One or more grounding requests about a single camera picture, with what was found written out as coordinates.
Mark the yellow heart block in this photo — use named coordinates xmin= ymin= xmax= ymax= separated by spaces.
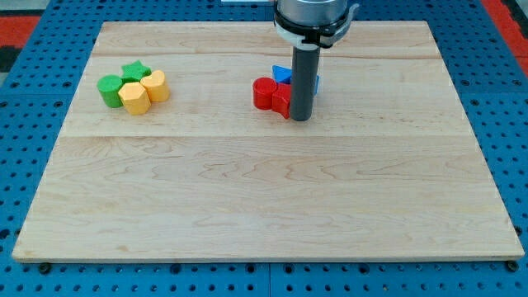
xmin=139 ymin=70 xmax=170 ymax=102

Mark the green cylinder block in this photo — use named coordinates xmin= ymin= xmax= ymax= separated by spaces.
xmin=97 ymin=75 xmax=123 ymax=108

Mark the green star block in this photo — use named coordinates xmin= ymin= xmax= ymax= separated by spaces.
xmin=121 ymin=60 xmax=152 ymax=83

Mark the red heart block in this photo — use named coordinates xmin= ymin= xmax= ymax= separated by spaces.
xmin=271 ymin=82 xmax=291 ymax=119

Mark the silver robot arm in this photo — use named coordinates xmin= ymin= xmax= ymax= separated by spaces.
xmin=274 ymin=0 xmax=360 ymax=121

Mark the blue triangle block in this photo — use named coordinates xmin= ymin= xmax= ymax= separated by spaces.
xmin=271 ymin=65 xmax=292 ymax=84

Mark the blue block behind rod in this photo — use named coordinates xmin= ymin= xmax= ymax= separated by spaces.
xmin=314 ymin=75 xmax=320 ymax=96

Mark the light wooden board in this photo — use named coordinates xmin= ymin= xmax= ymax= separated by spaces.
xmin=12 ymin=21 xmax=525 ymax=263

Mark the yellow hexagon block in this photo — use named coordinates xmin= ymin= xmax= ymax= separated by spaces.
xmin=118 ymin=82 xmax=151 ymax=116

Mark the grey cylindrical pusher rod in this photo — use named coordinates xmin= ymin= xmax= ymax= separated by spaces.
xmin=290 ymin=47 xmax=320 ymax=121

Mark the red cylinder block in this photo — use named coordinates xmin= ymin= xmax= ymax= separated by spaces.
xmin=252 ymin=77 xmax=277 ymax=110

